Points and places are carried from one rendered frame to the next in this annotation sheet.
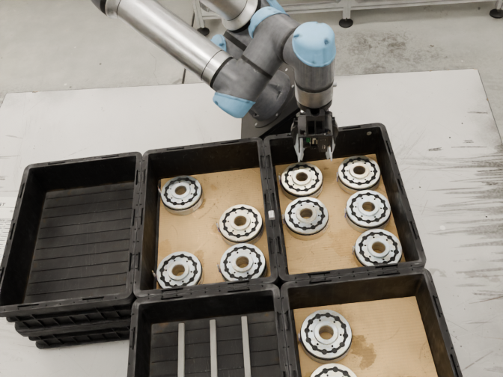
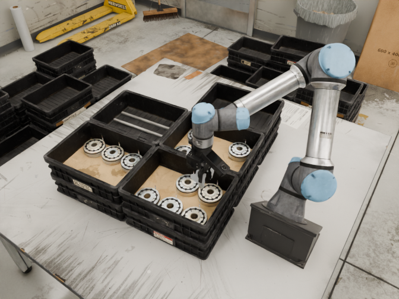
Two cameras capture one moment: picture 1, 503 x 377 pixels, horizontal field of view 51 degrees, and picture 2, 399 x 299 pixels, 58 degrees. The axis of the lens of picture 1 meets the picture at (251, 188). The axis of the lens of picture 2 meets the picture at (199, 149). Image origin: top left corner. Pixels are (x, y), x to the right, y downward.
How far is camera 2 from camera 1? 1.56 m
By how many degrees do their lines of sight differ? 69
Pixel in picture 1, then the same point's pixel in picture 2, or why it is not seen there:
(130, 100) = (354, 182)
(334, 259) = (160, 185)
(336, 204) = (187, 203)
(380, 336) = (116, 180)
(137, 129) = not seen: hidden behind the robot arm
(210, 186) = (238, 165)
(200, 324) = not seen: hidden behind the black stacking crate
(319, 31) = (201, 109)
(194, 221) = (222, 152)
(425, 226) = (157, 264)
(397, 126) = not seen: outside the picture
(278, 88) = (276, 203)
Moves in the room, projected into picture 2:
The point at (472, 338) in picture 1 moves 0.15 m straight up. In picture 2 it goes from (92, 238) to (85, 216)
